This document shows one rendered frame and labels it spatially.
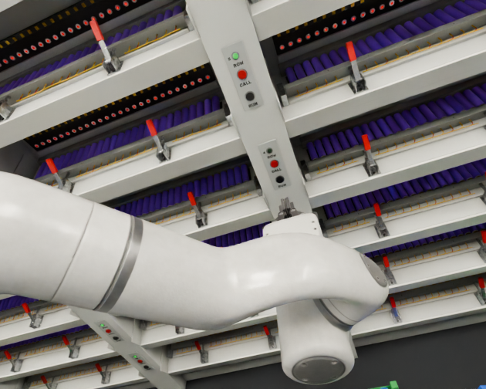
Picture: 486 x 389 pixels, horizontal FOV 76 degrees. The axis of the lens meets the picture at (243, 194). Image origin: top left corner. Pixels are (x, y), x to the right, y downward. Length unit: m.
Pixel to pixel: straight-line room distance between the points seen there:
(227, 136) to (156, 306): 0.45
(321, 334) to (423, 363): 0.96
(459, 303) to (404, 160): 0.61
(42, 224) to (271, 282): 0.20
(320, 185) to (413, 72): 0.30
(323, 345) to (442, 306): 0.90
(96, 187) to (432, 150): 0.77
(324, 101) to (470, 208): 0.49
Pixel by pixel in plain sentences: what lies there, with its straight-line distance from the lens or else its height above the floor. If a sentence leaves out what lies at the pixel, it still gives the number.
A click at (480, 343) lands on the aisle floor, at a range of 1.39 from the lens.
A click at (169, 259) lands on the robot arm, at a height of 1.03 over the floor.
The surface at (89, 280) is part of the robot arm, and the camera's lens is 0.28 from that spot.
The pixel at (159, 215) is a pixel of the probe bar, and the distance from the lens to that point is 0.88.
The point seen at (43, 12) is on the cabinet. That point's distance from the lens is 0.92.
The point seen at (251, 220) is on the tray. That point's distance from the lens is 0.78.
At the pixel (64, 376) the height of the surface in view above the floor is 0.18.
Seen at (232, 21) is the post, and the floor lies 1.16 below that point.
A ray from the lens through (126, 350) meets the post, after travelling 1.29.
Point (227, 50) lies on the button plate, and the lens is 0.61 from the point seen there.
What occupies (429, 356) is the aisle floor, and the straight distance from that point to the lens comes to 1.34.
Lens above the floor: 1.20
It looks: 31 degrees down
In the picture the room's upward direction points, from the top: 24 degrees counter-clockwise
